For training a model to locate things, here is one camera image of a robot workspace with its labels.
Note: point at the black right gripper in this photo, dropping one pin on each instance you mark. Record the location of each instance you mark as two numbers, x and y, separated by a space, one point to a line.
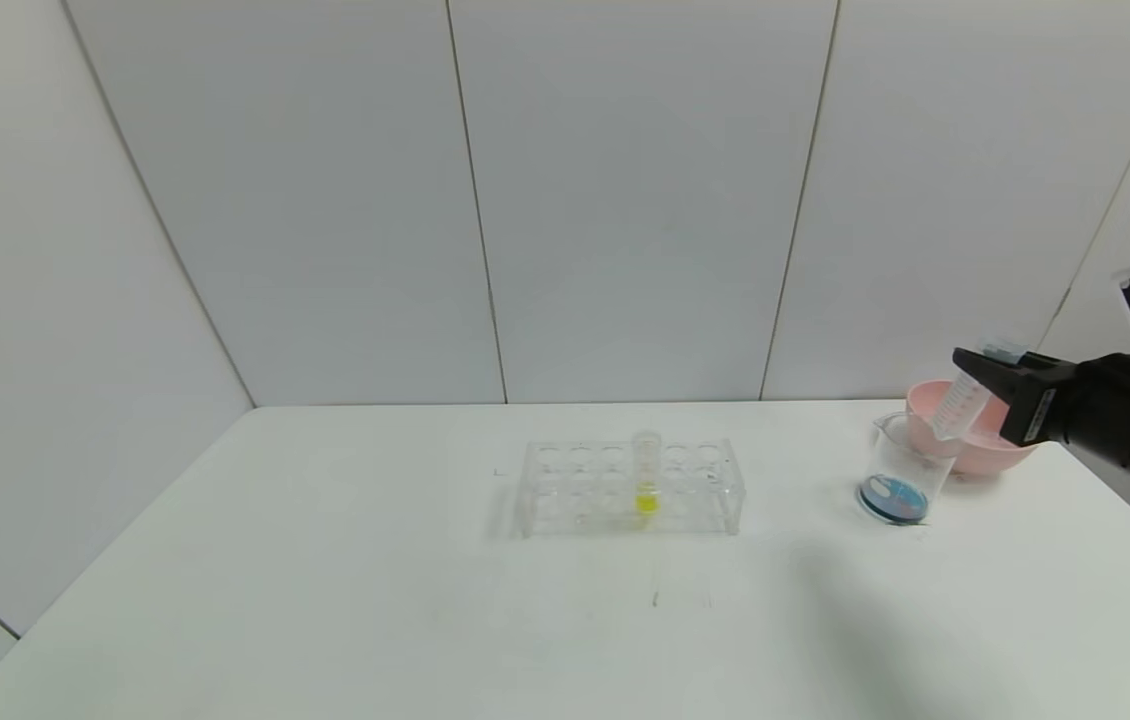
1037 408

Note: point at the test tube with blue pigment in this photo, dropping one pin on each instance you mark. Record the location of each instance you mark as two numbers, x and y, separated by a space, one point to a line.
955 410

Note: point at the test tube with yellow pigment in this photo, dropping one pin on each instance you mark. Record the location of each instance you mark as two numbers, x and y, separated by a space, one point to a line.
646 495

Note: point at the clear plastic test tube rack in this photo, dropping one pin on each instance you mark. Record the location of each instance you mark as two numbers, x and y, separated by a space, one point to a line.
585 500

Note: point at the pink bowl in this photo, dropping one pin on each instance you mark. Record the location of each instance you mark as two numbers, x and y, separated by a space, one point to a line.
985 455

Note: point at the clear glass beaker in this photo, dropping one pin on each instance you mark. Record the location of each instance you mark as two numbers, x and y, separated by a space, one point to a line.
900 480

